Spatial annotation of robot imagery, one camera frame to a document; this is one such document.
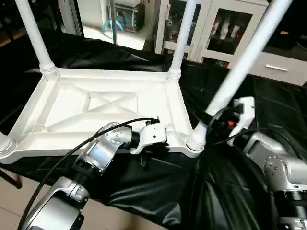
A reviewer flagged black work mat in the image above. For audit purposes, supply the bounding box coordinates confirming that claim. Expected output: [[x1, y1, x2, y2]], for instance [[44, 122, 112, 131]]
[[0, 26, 307, 230]]

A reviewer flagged white plastic table top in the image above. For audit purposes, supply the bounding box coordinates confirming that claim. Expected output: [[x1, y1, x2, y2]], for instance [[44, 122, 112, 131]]
[[0, 67, 207, 164]]

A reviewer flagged white drawer unit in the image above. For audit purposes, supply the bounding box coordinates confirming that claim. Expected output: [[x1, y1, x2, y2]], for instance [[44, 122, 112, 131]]
[[230, 50, 307, 87]]

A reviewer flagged white glass-door cabinet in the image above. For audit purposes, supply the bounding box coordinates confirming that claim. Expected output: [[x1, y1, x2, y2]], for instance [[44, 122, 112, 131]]
[[154, 0, 270, 70]]

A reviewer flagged black box yellow label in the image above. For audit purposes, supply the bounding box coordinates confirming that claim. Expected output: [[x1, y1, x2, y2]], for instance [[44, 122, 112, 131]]
[[261, 0, 307, 56]]

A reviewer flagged teal storage box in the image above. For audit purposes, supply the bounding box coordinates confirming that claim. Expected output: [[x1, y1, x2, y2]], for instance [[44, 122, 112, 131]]
[[103, 2, 145, 33]]

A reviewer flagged black metal stand leg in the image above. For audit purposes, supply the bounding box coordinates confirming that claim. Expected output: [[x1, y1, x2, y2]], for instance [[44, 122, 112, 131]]
[[0, 169, 22, 190]]

